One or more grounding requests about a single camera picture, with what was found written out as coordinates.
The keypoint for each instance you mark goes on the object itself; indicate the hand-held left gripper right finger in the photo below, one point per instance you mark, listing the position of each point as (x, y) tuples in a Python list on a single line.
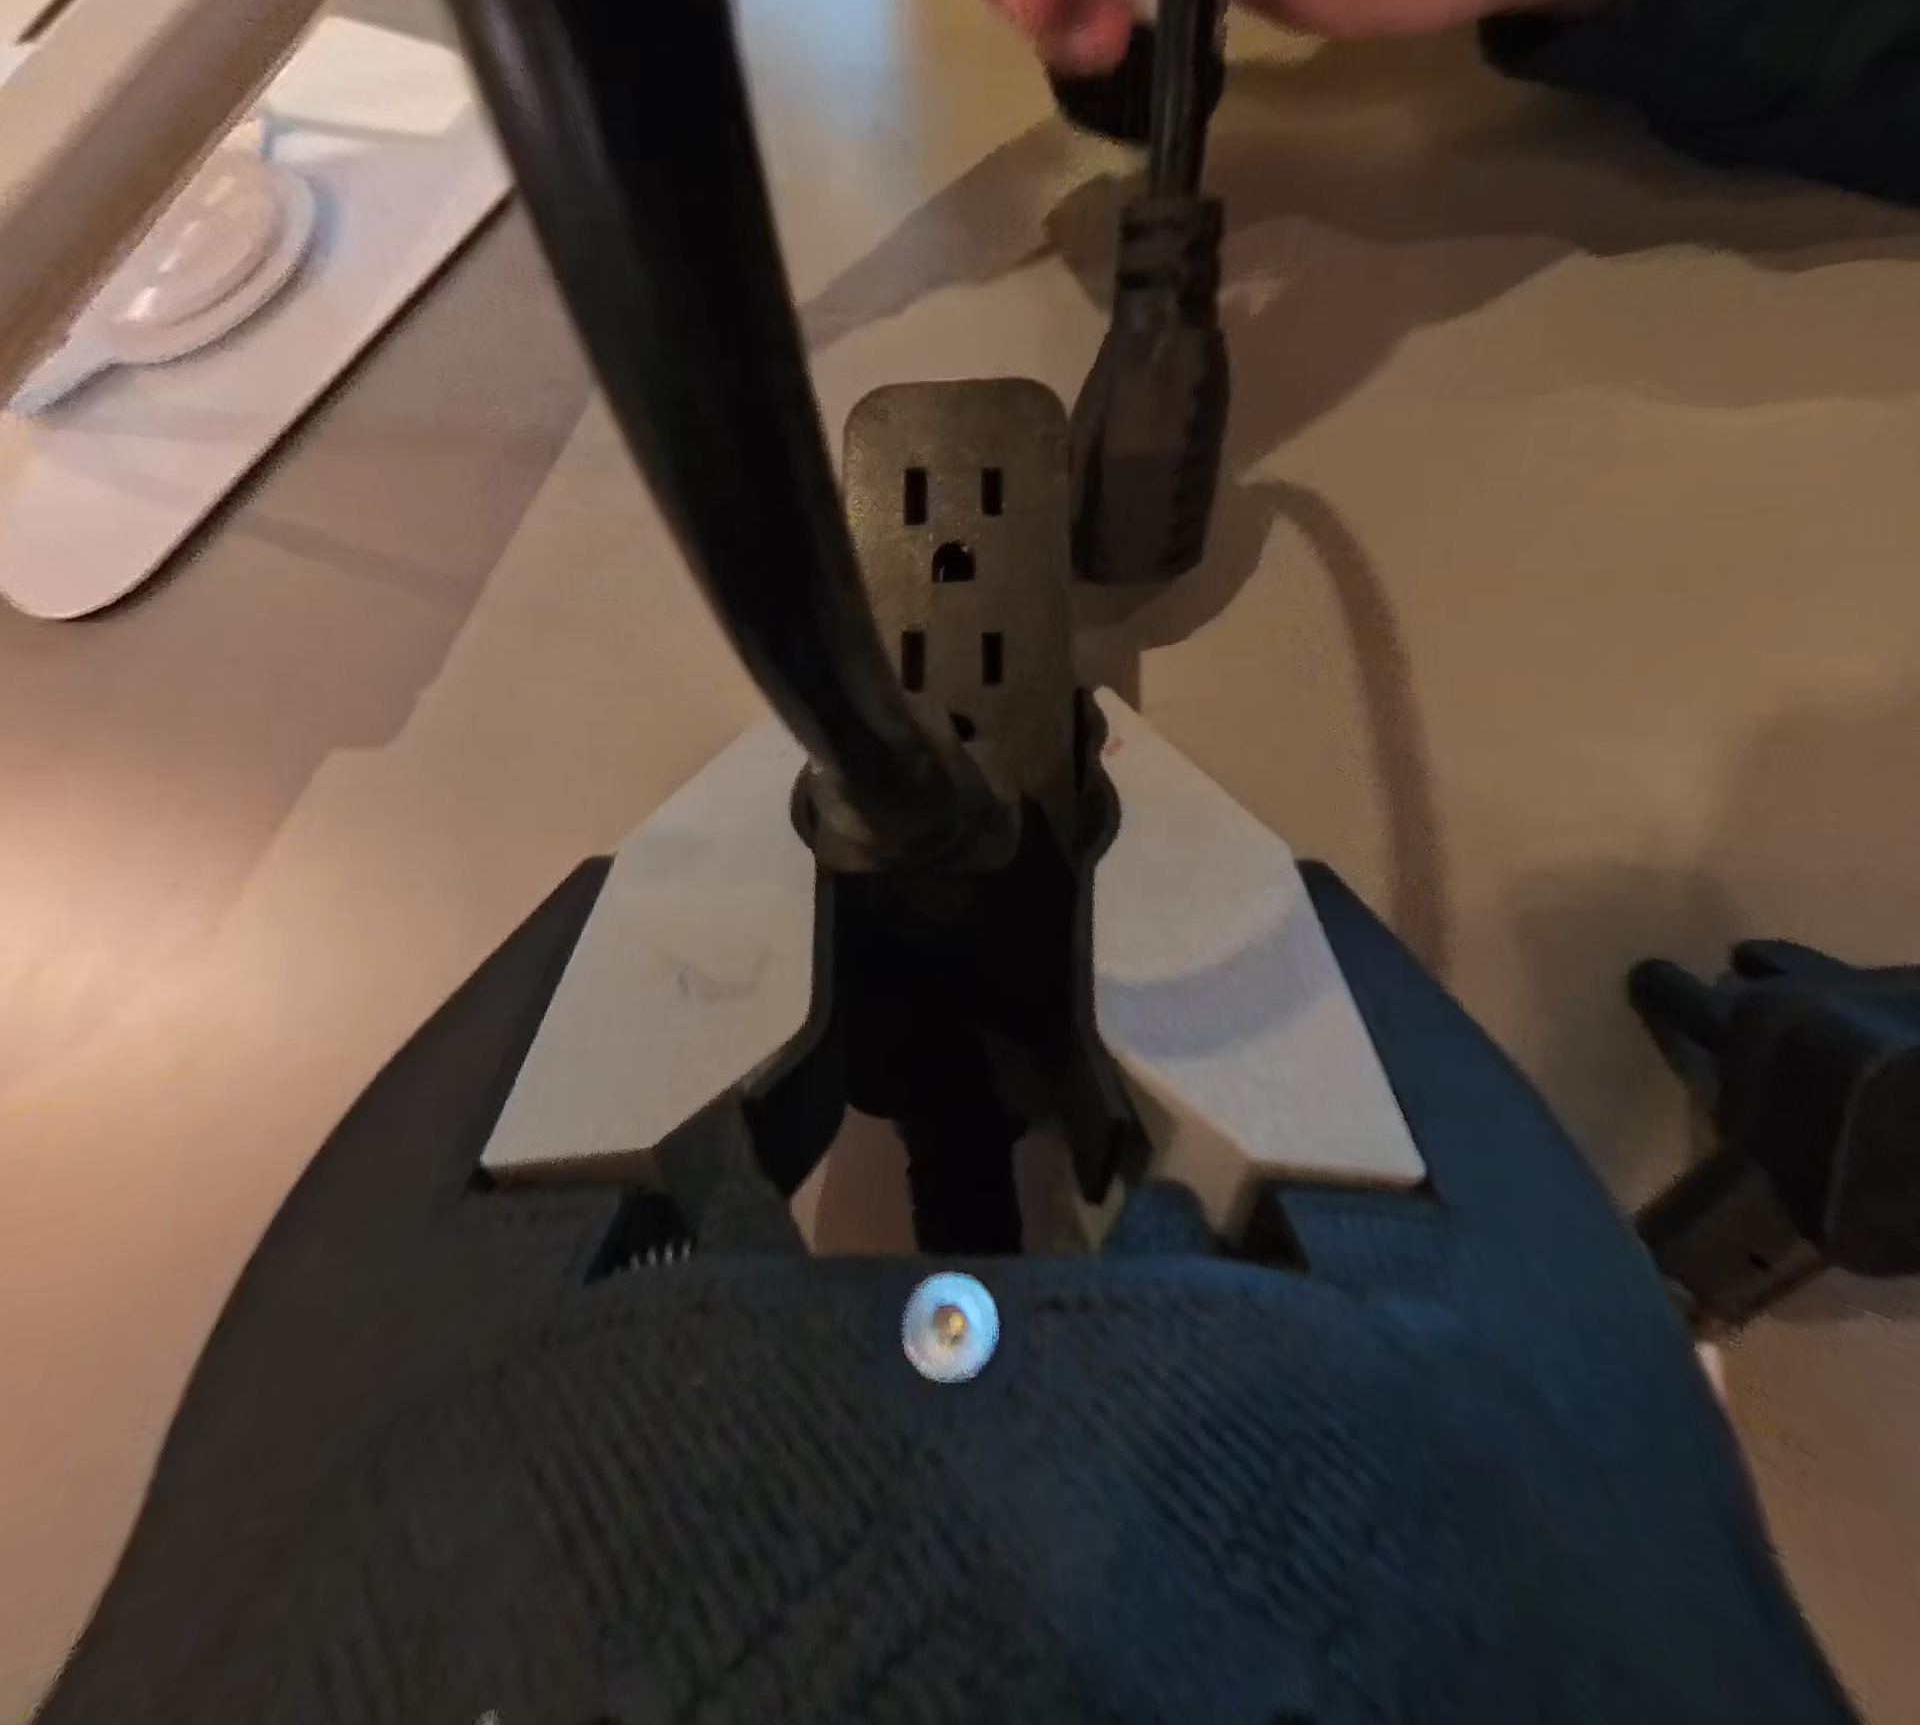
[(1247, 1004)]

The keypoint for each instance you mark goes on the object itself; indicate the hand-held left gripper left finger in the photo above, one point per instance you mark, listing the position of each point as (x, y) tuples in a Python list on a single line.
[(679, 978)]

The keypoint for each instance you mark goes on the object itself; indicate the black power strip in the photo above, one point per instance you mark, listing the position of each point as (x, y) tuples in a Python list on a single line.
[(961, 466)]

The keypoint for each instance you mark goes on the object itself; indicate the person's right forearm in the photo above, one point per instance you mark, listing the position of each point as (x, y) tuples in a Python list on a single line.
[(1769, 1)]

